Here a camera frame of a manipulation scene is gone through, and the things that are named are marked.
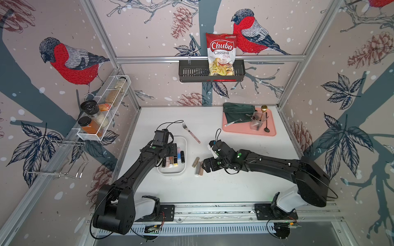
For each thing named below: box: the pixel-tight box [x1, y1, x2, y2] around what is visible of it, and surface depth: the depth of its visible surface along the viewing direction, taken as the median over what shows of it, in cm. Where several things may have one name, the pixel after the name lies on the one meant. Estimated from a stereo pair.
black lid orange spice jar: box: [77, 115, 101, 134], surface depth 63 cm
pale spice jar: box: [114, 76, 128, 93], surface depth 87 cm
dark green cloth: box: [222, 102, 257, 124], surface depth 120 cm
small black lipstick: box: [180, 150, 186, 164], surface depth 95 cm
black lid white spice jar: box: [80, 99, 109, 128], surface depth 65 cm
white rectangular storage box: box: [156, 135, 188, 175], surface depth 92 cm
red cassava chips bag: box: [206, 32, 239, 77], surface depth 85 cm
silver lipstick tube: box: [194, 161, 202, 177], surface depth 88 cm
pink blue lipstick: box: [176, 146, 182, 160], surface depth 94 cm
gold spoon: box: [259, 104, 268, 122], surface depth 103 cm
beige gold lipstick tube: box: [191, 156, 201, 168], surface depth 92 cm
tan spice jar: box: [105, 89, 123, 107], surface depth 79 cm
